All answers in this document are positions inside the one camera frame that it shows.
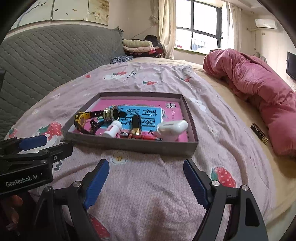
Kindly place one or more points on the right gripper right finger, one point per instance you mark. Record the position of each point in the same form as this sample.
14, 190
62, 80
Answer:
245, 219

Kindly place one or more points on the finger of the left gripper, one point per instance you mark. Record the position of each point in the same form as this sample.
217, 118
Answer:
16, 145
52, 155

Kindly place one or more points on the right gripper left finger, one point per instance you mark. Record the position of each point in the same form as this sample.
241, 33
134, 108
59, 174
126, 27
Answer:
62, 214

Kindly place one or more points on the yellow black wrist watch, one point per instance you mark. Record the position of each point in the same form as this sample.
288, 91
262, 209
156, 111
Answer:
96, 121

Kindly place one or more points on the small white pill bottle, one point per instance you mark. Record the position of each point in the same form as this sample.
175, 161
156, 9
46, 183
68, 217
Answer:
113, 130

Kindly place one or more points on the gold metallic round fitting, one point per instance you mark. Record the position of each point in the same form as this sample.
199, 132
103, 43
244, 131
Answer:
111, 114

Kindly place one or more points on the black red white tube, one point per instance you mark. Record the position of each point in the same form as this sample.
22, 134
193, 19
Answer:
139, 137

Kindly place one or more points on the white earbuds charging case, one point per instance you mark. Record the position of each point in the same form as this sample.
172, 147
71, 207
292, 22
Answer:
171, 128

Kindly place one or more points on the pink children's book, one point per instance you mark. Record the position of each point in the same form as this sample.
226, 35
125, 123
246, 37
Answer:
152, 113

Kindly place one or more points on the pink strawberry print bedsheet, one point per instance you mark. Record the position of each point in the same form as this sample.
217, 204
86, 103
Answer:
147, 197

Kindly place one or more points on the grey quilted headboard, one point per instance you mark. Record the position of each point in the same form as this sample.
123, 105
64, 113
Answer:
36, 61

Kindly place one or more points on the black gold label tag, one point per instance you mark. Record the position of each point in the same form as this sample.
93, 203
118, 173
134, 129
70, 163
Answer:
259, 133

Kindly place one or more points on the dark cardboard box tray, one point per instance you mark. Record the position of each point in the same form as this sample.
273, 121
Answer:
185, 149

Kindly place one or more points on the white plastic bottle cap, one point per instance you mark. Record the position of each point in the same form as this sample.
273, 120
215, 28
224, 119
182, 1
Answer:
166, 137

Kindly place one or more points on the blue patterned folded cloth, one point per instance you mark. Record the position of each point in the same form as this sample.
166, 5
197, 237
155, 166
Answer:
121, 59

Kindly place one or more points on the pink rolled duvet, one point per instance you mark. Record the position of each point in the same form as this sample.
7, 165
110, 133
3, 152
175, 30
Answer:
254, 81

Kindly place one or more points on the stack of folded blankets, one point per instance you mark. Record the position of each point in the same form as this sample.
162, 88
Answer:
148, 47

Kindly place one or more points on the black television screen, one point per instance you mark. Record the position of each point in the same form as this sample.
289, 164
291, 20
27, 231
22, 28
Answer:
291, 65

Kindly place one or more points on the cream curtain left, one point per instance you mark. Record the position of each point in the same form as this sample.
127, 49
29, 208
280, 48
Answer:
167, 26

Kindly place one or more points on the cream curtain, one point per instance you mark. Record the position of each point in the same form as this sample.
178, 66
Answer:
167, 26
235, 27

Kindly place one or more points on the black framed window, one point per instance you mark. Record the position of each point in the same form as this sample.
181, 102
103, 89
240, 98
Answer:
199, 25

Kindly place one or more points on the cream curtain right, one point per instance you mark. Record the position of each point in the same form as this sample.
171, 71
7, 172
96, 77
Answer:
235, 27

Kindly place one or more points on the wall painting panels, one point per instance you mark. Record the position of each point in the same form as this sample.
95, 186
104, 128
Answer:
58, 10

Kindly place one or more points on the white wall air conditioner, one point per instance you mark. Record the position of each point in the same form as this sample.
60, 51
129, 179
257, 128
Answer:
266, 23

